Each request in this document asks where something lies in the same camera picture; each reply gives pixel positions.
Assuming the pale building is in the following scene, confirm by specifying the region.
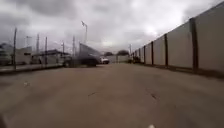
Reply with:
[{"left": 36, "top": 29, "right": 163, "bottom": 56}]
[{"left": 0, "top": 42, "right": 34, "bottom": 66}]

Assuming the row of poles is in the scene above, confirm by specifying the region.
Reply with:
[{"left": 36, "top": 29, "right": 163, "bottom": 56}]
[{"left": 11, "top": 27, "right": 77, "bottom": 71}]

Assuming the tree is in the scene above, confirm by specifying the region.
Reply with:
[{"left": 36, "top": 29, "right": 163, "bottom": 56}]
[{"left": 115, "top": 49, "right": 130, "bottom": 57}]

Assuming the low building with dark roof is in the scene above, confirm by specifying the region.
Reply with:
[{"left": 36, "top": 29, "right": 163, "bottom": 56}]
[{"left": 32, "top": 49, "right": 72, "bottom": 66}]

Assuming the grey-brown concrete road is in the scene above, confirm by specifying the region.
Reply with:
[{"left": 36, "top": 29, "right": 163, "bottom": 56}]
[{"left": 0, "top": 62, "right": 224, "bottom": 128}]

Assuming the street lamp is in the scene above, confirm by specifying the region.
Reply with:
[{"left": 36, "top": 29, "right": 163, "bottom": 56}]
[{"left": 80, "top": 20, "right": 89, "bottom": 46}]

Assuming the dark truck with grey box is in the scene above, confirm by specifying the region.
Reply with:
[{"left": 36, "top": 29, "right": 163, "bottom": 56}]
[{"left": 63, "top": 42, "right": 103, "bottom": 68}]

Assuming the white car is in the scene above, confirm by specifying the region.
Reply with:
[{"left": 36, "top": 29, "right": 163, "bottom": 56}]
[{"left": 99, "top": 56, "right": 111, "bottom": 65}]

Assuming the pale wall with dark posts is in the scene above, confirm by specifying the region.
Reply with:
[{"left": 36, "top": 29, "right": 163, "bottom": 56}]
[{"left": 129, "top": 1, "right": 224, "bottom": 79}]

